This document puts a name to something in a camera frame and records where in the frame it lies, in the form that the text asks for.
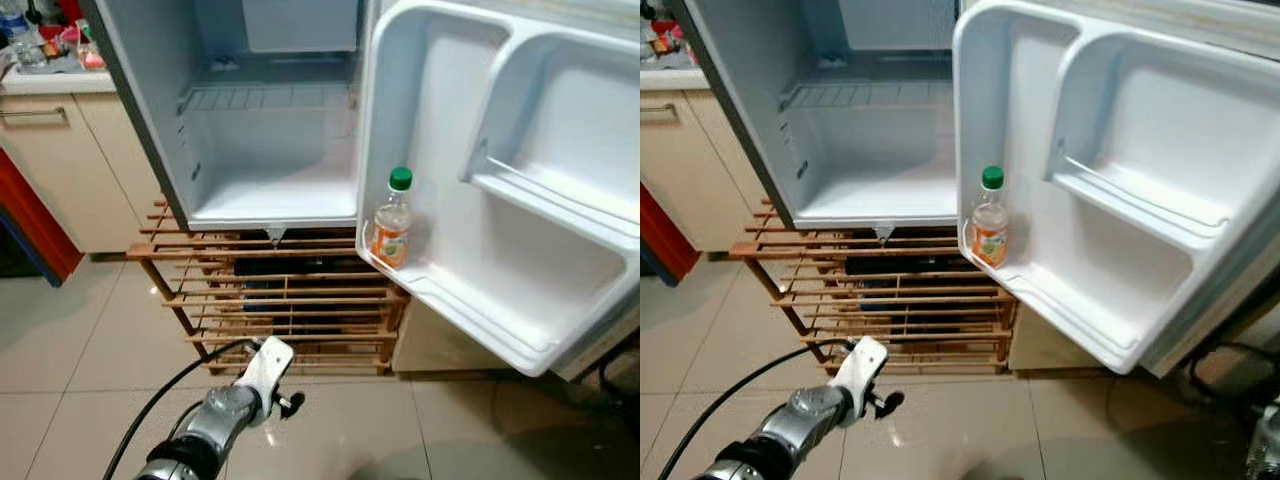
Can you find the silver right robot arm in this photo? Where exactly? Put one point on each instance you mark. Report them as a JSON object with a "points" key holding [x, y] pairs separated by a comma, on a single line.
{"points": [[1266, 445]]}

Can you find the red food packet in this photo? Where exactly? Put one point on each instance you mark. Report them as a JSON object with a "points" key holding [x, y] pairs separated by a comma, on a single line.
{"points": [[55, 45], [665, 45]]}

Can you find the black box under rack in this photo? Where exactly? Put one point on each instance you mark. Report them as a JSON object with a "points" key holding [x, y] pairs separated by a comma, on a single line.
{"points": [[895, 275], [285, 275]]}

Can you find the white freezer compartment flap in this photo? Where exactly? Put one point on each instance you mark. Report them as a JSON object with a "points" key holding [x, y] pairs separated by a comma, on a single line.
{"points": [[895, 22], [300, 25]]}

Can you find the clear bottle green cap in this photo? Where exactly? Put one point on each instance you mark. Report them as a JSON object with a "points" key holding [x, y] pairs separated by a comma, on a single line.
{"points": [[391, 225], [990, 225]]}

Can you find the grey mini fridge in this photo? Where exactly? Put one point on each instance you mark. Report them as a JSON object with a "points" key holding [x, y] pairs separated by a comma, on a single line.
{"points": [[735, 100], [140, 100]]}

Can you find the wooden slatted rack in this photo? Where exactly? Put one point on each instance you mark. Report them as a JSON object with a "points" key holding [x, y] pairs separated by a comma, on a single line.
{"points": [[300, 300], [900, 318]]}

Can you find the white fridge door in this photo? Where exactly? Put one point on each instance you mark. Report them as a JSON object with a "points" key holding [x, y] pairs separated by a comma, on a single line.
{"points": [[1030, 150], [440, 200]]}

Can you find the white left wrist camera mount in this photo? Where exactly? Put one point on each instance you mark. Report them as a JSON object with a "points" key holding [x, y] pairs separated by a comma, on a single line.
{"points": [[862, 368], [265, 370]]}

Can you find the red panel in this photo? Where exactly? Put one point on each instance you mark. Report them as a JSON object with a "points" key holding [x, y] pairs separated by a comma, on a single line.
{"points": [[665, 235], [35, 225]]}

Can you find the beige kitchen cabinet white top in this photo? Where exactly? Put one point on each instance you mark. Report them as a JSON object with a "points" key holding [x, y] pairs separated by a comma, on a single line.
{"points": [[690, 160], [60, 180]]}

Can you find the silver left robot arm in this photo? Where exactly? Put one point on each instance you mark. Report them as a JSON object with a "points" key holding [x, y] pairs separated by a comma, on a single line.
{"points": [[215, 420], [800, 420]]}

